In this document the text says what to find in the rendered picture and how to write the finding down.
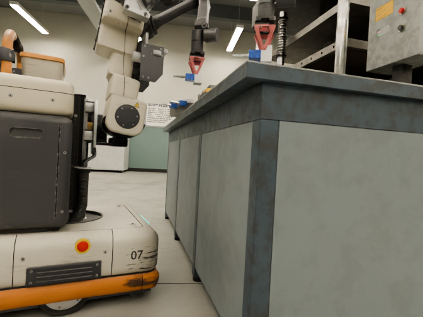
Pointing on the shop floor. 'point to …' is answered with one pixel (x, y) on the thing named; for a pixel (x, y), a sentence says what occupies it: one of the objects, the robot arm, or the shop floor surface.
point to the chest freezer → (109, 157)
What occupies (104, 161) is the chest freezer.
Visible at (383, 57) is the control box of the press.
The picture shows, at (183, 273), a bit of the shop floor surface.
